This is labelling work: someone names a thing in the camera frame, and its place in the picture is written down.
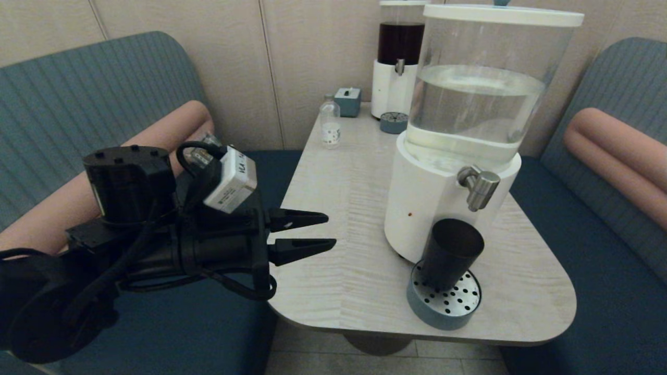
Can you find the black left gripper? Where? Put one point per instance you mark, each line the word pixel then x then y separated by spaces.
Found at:
pixel 224 250

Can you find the black plastic cup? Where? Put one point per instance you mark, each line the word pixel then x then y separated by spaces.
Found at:
pixel 448 250

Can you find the silver water dispenser tap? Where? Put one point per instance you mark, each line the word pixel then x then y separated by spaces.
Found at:
pixel 482 187

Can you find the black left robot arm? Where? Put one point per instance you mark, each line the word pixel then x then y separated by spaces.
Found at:
pixel 125 187

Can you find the small clear plastic bottle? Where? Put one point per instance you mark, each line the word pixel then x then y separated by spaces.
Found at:
pixel 330 129

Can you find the blue upholstered bench sofa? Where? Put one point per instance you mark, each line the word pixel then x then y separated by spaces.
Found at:
pixel 208 323
pixel 599 271

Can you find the clear plastic snack bag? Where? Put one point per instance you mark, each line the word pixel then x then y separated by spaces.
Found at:
pixel 208 141

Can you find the large clear water dispenser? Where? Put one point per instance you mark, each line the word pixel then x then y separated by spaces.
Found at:
pixel 432 208

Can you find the teal tissue box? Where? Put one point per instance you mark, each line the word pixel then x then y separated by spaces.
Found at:
pixel 348 103

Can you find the small blue drip tray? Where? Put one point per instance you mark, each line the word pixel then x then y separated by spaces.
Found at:
pixel 393 123

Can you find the large blue perforated drip tray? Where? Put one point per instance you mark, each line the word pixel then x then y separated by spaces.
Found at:
pixel 448 312

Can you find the small dark drink dispenser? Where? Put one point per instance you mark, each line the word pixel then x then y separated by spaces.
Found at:
pixel 391 88

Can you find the small silver dispenser tap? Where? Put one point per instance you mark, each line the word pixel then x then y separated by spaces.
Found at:
pixel 399 66

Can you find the pink bolster cushion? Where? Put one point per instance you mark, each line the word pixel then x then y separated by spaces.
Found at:
pixel 52 213
pixel 620 156

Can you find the blue dispenser lid knob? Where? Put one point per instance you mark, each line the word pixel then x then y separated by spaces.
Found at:
pixel 502 2

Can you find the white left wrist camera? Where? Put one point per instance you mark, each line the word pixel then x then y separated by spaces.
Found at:
pixel 232 182

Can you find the golden table pedestal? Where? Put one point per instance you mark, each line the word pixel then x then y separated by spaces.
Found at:
pixel 378 345

